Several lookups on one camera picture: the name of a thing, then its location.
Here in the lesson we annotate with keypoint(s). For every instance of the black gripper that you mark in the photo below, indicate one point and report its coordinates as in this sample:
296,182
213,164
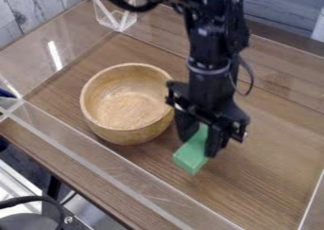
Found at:
203,101

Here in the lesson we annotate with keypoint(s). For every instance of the green rectangular block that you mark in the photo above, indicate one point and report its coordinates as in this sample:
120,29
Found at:
189,157

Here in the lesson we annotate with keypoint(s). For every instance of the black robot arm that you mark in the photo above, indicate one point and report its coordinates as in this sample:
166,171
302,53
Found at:
217,33

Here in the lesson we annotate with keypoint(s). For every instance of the wooden brown bowl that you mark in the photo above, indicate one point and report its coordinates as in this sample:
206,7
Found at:
122,103

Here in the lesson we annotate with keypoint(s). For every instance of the black table leg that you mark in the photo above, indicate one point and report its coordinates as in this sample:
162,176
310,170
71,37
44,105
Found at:
53,188

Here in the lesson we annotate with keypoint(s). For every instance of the clear acrylic tray wall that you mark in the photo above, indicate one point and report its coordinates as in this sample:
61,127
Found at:
127,192

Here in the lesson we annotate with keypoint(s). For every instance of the clear acrylic corner bracket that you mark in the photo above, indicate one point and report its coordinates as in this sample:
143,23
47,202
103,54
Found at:
115,19

